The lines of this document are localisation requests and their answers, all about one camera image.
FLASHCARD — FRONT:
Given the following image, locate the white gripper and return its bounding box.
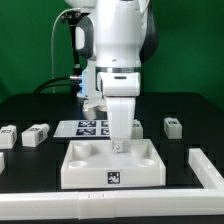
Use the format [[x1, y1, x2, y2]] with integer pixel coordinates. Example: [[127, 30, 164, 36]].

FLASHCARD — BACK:
[[83, 97, 136, 152]]

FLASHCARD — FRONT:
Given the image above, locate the white square tabletop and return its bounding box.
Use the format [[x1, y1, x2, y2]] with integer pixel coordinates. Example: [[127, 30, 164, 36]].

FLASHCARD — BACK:
[[61, 139, 166, 189]]

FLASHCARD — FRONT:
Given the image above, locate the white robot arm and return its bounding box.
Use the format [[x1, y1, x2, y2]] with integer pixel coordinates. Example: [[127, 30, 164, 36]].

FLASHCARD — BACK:
[[65, 0, 158, 152]]

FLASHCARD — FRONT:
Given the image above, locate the white marker sheet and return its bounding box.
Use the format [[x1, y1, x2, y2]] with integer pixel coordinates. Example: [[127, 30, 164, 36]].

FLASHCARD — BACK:
[[54, 120, 109, 138]]

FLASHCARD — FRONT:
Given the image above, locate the white L-shaped fence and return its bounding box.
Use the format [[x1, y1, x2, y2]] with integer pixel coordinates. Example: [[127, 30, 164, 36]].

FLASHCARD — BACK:
[[0, 148, 224, 221]]

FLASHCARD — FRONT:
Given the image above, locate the black cable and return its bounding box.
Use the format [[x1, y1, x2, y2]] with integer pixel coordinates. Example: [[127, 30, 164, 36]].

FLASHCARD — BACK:
[[33, 74, 83, 94]]

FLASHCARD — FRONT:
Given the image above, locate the grey cable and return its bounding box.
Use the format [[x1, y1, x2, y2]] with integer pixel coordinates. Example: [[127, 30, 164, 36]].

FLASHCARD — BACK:
[[50, 8, 82, 94]]

